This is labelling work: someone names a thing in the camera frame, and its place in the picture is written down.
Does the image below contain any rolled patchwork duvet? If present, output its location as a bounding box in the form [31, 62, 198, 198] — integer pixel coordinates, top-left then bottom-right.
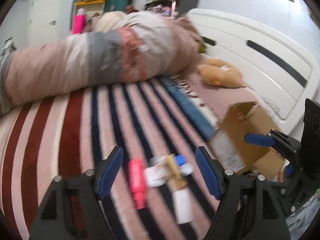
[1, 11, 203, 115]

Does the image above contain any white spray bottle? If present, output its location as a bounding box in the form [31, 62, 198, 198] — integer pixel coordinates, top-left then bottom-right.
[172, 188, 193, 224]

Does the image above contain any green plush toy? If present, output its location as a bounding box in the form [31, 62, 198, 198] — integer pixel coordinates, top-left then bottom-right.
[199, 42, 207, 54]

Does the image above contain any striped pink blanket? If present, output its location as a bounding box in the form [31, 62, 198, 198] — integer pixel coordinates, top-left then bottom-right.
[1, 77, 217, 239]

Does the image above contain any pink bottle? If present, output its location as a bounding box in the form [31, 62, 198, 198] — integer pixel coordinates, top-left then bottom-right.
[72, 8, 86, 34]

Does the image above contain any red tube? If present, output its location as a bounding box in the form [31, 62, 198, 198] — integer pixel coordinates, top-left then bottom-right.
[128, 159, 146, 210]

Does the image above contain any contact lens case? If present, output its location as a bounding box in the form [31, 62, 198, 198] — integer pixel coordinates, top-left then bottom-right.
[175, 154, 194, 176]

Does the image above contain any white door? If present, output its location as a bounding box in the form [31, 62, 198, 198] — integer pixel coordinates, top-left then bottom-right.
[27, 0, 61, 47]

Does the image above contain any white soap-like box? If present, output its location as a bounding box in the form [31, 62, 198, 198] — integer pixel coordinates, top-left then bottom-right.
[144, 166, 166, 188]

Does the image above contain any white headboard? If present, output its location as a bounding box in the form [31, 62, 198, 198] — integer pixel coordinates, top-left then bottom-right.
[187, 9, 319, 134]

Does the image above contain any cardboard box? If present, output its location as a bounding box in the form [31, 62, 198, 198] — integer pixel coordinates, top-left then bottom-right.
[208, 102, 285, 181]

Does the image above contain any brown plush toy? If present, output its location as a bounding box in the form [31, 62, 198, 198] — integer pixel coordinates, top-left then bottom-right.
[197, 58, 244, 88]

